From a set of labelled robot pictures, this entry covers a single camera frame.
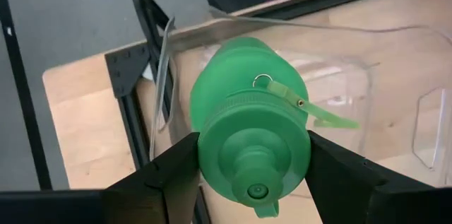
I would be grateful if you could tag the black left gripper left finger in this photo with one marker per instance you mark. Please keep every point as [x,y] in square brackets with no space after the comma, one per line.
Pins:
[159,185]

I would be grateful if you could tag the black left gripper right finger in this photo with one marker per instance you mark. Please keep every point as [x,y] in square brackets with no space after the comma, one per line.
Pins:
[339,181]

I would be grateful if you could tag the green plastic water bottle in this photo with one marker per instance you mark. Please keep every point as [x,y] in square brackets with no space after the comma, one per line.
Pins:
[254,139]

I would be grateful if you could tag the clear plastic bin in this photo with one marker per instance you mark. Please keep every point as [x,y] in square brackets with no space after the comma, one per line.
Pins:
[388,75]

